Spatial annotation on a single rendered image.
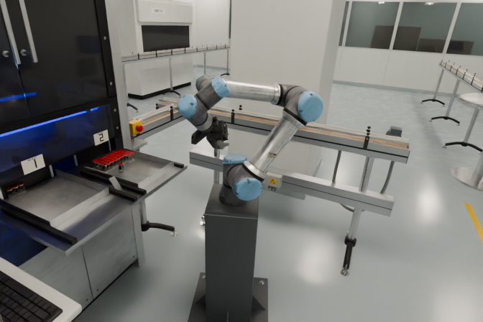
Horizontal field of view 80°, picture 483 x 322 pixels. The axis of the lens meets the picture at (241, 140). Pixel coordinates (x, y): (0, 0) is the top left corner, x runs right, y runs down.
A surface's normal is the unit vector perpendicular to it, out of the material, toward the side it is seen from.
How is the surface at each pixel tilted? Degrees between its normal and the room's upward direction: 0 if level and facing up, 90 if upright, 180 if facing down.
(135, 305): 0
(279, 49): 90
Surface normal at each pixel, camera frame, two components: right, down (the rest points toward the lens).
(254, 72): -0.41, 0.33
